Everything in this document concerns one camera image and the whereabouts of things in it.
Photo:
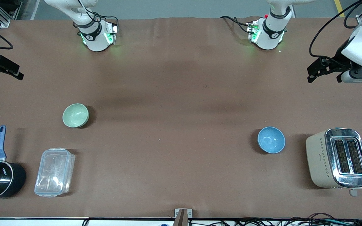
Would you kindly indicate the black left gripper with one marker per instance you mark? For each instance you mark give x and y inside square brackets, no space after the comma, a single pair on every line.
[338,59]

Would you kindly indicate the light green bowl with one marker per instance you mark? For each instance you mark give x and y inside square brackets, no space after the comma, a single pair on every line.
[75,115]

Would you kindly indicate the blue bowl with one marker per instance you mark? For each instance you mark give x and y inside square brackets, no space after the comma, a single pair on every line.
[271,140]

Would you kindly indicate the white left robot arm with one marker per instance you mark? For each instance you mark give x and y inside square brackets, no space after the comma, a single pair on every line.
[270,31]

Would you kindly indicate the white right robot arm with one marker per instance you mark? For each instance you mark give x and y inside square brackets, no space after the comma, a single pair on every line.
[96,37]

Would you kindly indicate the green-lit left base board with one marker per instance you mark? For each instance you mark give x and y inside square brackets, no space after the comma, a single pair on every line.
[252,31]

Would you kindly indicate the green-lit base board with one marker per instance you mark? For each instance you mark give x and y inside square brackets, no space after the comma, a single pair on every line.
[252,31]
[111,33]

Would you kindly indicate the beige chrome toaster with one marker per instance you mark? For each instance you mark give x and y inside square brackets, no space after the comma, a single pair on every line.
[328,157]

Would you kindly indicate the green-lit right base board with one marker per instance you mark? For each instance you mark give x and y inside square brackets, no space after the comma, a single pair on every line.
[111,33]

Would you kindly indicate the clear plastic lidded container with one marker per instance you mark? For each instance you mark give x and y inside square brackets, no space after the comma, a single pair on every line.
[53,172]

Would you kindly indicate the brown table cloth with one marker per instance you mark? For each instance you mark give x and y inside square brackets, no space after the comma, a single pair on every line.
[181,78]

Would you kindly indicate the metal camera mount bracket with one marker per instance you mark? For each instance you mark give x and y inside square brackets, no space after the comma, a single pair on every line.
[183,216]

